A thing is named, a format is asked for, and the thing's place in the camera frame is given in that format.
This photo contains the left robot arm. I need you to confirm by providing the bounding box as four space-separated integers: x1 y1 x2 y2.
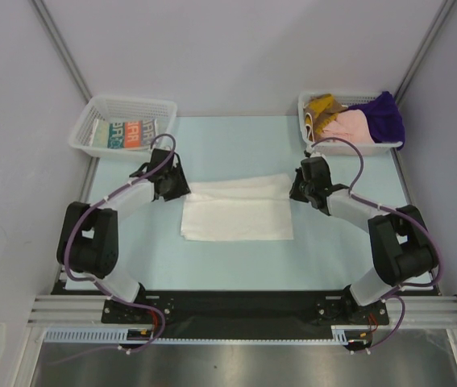
56 148 190 323

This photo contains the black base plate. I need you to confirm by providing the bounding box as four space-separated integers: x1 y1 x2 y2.
50 277 442 342

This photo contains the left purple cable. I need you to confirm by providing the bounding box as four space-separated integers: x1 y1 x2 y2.
48 133 177 364

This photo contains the purple towel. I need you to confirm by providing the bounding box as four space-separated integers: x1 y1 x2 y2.
348 91 405 150

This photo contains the pink towel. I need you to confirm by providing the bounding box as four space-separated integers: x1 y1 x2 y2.
317 110 374 144

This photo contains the left aluminium corner post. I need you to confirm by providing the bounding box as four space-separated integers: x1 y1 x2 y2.
27 0 93 103

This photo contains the right aluminium corner post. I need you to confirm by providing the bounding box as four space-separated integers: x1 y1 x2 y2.
394 0 457 107

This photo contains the white basket with towels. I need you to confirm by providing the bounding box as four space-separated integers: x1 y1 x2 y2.
297 89 402 156

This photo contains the aluminium corner post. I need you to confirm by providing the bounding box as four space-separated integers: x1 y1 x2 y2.
27 0 93 103
394 0 457 107

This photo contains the grey cable duct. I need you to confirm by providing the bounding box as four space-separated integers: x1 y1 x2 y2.
44 325 374 345

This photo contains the yellow patterned towel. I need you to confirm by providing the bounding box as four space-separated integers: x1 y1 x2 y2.
303 94 347 143

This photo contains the white towel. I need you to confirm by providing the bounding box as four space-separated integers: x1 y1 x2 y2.
181 173 293 242

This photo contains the empty white plastic basket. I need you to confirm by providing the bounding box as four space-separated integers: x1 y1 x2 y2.
68 95 177 162

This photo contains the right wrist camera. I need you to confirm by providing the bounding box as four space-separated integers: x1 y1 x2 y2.
304 148 325 158

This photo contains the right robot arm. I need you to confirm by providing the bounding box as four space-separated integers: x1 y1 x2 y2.
289 152 440 324

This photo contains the colourful rabbit print towel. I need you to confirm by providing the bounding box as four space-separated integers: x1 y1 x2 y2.
87 119 159 151

